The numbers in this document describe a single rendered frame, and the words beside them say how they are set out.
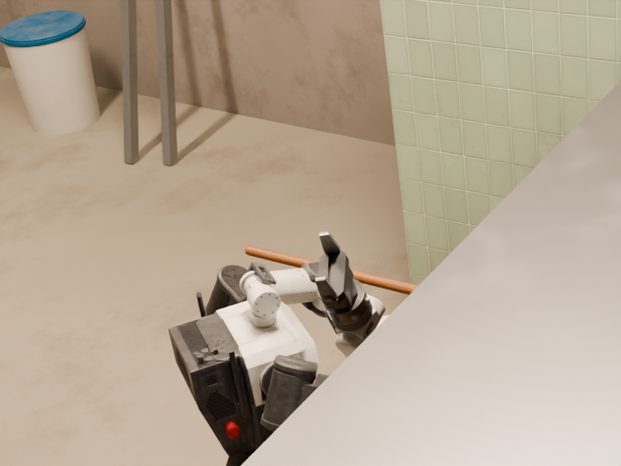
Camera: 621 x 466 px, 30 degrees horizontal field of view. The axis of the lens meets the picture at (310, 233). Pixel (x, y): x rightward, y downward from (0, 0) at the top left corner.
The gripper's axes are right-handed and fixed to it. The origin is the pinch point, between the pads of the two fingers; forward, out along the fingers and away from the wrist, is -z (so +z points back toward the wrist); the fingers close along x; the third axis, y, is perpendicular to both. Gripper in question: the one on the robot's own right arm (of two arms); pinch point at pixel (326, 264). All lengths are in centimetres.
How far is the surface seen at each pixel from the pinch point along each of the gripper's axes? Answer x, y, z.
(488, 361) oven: -62, 42, -62
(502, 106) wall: 158, 14, 132
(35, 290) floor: 177, -233, 229
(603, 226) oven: -36, 55, -49
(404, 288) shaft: 45, -4, 75
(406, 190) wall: 161, -31, 173
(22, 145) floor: 332, -309, 282
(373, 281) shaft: 48, -13, 75
